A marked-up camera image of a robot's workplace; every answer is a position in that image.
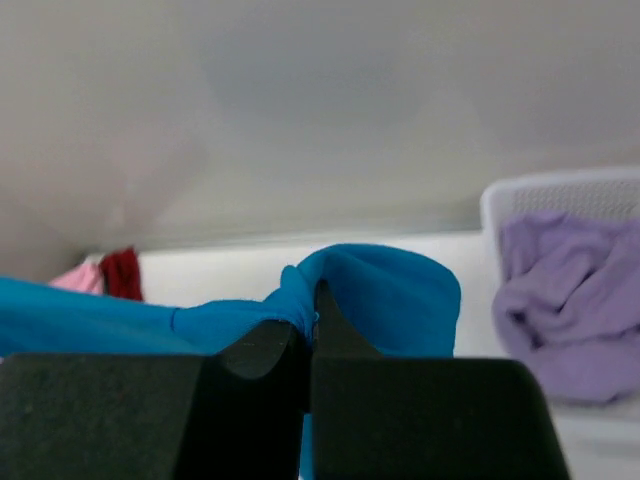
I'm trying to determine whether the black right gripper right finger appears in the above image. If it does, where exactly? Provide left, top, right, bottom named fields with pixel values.
left=299, top=277, right=569, bottom=479

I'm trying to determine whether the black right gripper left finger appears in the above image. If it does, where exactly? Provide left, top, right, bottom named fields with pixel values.
left=1, top=321, right=307, bottom=479

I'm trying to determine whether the blue t shirt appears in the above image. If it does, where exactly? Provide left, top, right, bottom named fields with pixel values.
left=0, top=243, right=462, bottom=480

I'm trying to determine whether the dark red folded t shirt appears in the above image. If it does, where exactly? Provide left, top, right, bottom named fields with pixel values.
left=99, top=247, right=144, bottom=302

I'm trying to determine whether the pink folded t shirt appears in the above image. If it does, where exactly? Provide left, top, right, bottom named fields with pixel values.
left=48, top=262, right=104, bottom=295

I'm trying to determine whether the white plastic basket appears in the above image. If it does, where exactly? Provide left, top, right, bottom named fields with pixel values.
left=480, top=167, right=639, bottom=479

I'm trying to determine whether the lavender t shirt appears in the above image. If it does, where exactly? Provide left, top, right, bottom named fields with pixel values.
left=492, top=212, right=639, bottom=403

